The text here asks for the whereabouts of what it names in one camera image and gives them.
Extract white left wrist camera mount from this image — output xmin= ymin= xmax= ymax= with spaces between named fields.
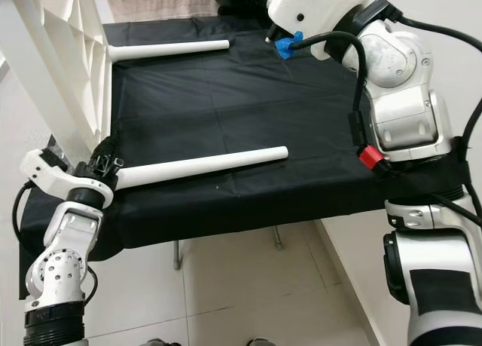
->
xmin=20 ymin=149 xmax=115 ymax=209

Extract white plastic table top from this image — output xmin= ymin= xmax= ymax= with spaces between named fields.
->
xmin=6 ymin=0 xmax=116 ymax=164

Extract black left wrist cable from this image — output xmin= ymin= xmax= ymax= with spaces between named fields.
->
xmin=11 ymin=182 xmax=37 ymax=243

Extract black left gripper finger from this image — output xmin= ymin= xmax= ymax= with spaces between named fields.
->
xmin=94 ymin=135 xmax=121 ymax=164

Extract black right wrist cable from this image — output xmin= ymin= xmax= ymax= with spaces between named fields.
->
xmin=292 ymin=31 xmax=370 ymax=149

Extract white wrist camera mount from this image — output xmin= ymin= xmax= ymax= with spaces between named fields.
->
xmin=267 ymin=0 xmax=375 ymax=44
xmin=20 ymin=149 xmax=115 ymax=209

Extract brown striped fabric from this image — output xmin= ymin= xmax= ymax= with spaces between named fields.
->
xmin=105 ymin=0 xmax=221 ymax=24

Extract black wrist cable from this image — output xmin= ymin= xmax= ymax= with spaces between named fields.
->
xmin=11 ymin=182 xmax=37 ymax=243
xmin=292 ymin=31 xmax=370 ymax=149

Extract black table cloth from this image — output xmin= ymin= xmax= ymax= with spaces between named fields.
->
xmin=15 ymin=16 xmax=469 ymax=262

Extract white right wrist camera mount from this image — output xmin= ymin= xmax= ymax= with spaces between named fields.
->
xmin=267 ymin=0 xmax=375 ymax=44

